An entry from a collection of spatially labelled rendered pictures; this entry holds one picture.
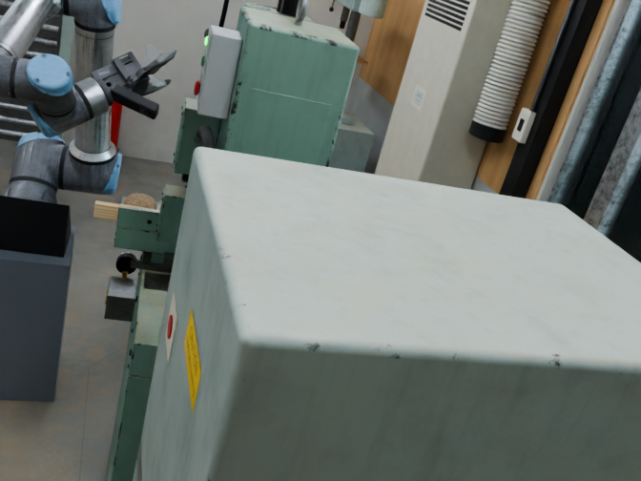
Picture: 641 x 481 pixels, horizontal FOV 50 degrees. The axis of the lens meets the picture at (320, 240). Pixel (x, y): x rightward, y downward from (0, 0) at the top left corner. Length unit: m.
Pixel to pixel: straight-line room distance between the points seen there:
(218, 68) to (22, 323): 1.37
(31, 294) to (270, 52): 1.37
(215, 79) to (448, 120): 1.94
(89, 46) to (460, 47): 1.61
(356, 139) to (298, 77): 2.84
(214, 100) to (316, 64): 0.21
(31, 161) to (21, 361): 0.67
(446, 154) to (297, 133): 1.91
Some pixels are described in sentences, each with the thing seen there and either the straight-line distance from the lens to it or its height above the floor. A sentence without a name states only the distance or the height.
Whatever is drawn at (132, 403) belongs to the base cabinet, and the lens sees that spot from 1.69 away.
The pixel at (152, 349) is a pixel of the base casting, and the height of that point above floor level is 0.79.
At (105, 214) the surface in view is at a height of 0.91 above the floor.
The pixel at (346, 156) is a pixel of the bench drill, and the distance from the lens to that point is 4.22.
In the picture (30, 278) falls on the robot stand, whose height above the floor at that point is 0.49.
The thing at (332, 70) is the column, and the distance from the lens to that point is 1.38.
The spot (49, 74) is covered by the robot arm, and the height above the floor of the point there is 1.29.
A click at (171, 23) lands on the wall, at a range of 4.81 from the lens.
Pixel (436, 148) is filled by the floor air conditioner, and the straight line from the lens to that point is 3.23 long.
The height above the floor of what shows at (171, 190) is 1.08.
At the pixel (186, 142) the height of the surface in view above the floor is 1.22.
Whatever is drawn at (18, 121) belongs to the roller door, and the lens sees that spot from 4.96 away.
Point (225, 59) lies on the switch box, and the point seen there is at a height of 1.44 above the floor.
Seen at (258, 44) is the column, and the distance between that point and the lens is 1.35.
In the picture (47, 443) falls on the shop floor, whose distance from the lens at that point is 2.53.
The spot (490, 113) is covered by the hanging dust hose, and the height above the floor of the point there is 1.20.
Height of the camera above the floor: 1.69
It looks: 23 degrees down
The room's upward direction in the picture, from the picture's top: 15 degrees clockwise
